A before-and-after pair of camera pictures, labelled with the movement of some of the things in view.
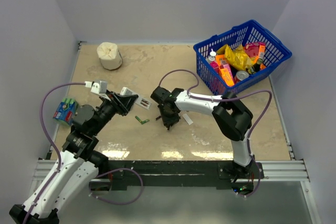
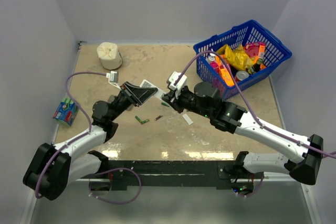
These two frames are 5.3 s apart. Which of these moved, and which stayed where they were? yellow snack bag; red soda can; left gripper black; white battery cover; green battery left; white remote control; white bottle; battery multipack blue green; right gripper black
Moved: right gripper black; white remote control; left gripper black
Stayed: battery multipack blue green; white battery cover; white bottle; red soda can; yellow snack bag; green battery left
